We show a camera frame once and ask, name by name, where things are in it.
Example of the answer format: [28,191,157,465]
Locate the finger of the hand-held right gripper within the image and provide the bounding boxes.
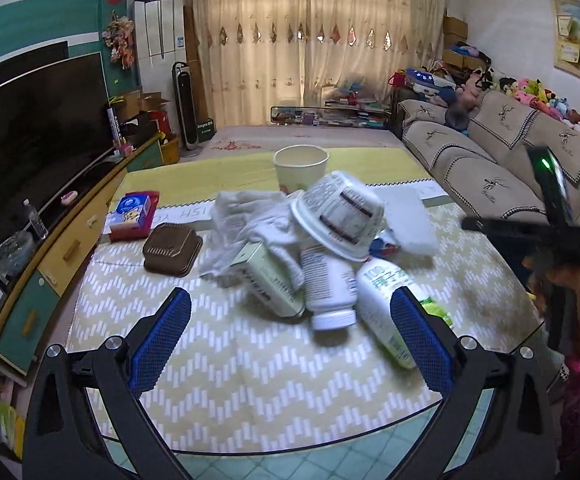
[461,216,546,242]

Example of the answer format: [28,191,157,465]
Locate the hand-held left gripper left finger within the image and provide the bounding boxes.
[22,287,193,480]

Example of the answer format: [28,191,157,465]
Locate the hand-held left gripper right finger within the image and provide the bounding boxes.
[390,287,563,480]

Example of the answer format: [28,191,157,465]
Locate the green white plastic bottle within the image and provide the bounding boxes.
[356,257,454,371]

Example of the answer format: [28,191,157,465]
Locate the white paper sheet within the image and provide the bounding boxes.
[370,185,440,256]

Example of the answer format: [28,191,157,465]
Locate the white pill bottle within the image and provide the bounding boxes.
[300,245,358,332]

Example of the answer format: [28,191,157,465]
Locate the pale green cardboard box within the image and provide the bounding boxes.
[230,242,307,318]

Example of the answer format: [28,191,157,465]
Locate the white cloth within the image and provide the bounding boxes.
[199,190,305,291]

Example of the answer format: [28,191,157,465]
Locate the white plastic bowl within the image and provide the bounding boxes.
[290,171,387,261]

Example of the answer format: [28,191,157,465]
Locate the cream paper cup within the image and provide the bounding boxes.
[273,145,331,196]

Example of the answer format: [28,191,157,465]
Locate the beige covered sofa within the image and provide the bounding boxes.
[397,90,580,301]

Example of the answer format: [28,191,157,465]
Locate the brown square lidded box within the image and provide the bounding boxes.
[142,223,204,277]

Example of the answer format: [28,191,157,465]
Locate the yellow white zigzag tablecloth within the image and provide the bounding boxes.
[65,147,545,456]

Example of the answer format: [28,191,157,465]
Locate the pile of plush toys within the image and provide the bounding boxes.
[440,67,580,136]

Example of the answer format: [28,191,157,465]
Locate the yellow green television cabinet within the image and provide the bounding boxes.
[0,132,165,376]

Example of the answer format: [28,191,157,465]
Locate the blue tissue pack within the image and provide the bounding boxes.
[107,195,151,228]

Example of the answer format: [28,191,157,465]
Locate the red tissue tray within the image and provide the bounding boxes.
[109,190,161,243]

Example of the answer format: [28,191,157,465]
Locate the clear plastic bag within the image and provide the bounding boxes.
[0,231,36,281]

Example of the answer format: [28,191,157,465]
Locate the clear water bottle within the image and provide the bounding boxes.
[22,199,50,241]

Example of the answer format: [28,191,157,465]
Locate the stacked brown cardboard boxes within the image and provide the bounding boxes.
[442,16,485,71]

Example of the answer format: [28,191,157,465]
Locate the yellow round basket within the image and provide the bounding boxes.
[161,132,181,165]

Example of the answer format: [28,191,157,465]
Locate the low glass table with books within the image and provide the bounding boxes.
[270,100,395,128]

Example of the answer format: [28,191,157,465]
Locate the pink floral floor mat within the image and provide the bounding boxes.
[180,125,408,163]

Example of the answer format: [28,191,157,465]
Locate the open cardboard boxes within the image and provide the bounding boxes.
[115,90,171,133]

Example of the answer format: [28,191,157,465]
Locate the black white tower fan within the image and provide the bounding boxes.
[171,61,201,151]

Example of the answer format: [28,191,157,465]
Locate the black flat television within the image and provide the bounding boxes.
[0,52,118,271]

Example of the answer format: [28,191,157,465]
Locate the cream embroidered curtain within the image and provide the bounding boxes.
[304,0,450,111]
[180,0,311,128]

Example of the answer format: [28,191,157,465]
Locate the white standing air conditioner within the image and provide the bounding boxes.
[134,0,188,96]

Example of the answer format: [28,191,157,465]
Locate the hanging artificial flower bunch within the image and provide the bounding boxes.
[102,10,136,68]

